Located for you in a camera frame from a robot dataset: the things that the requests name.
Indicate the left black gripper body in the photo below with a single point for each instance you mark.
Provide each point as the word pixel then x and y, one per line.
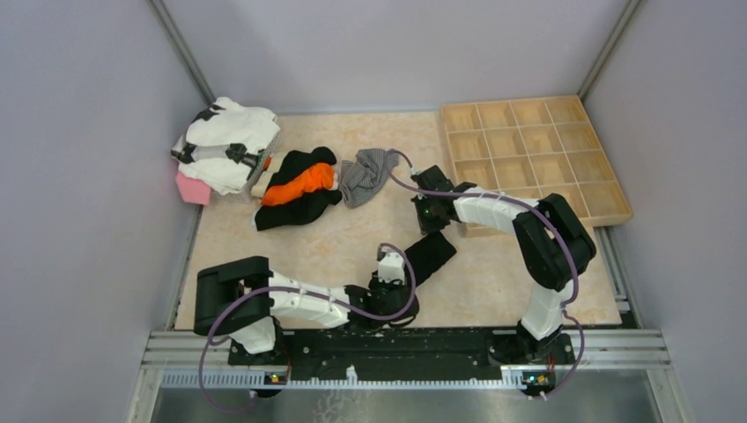
pixel 383 287

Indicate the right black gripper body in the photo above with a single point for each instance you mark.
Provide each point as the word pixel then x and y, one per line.
pixel 428 218

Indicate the black boxer underwear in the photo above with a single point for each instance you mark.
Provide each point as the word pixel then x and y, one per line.
pixel 428 255

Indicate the grey striped underwear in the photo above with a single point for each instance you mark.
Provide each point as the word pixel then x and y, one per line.
pixel 361 179

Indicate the wooden compartment tray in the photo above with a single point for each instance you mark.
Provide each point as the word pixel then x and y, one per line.
pixel 532 148

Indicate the orange underwear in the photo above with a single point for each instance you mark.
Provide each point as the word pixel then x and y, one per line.
pixel 318 176

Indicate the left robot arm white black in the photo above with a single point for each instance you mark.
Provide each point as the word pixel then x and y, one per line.
pixel 244 300

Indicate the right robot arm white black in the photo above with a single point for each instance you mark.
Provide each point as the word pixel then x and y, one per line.
pixel 556 249

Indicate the white perforated basket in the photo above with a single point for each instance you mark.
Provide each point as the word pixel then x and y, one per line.
pixel 262 160

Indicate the pink cloth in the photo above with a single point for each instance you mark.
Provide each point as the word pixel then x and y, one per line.
pixel 193 191

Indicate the white black clothes pile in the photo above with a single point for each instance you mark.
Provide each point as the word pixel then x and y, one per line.
pixel 224 144

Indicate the black metal base rail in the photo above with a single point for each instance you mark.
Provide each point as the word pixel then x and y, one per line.
pixel 410 359

